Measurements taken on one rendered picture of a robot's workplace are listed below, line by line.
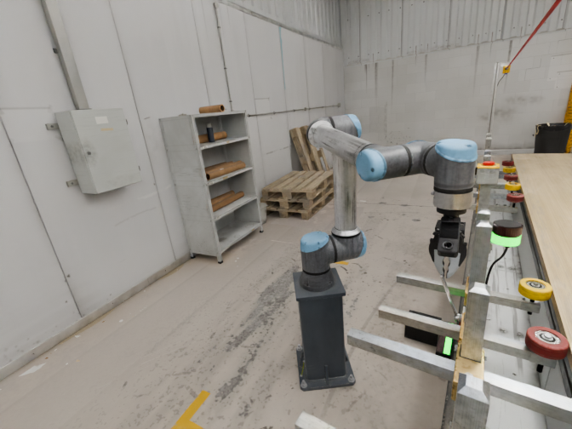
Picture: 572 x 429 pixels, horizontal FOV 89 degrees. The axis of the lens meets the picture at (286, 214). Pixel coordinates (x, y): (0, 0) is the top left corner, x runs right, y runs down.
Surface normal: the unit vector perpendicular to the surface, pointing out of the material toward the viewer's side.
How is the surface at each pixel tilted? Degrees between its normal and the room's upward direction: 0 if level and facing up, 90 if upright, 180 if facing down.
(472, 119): 90
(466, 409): 90
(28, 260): 90
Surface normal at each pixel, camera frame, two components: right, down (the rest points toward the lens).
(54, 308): 0.89, 0.07
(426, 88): -0.45, 0.34
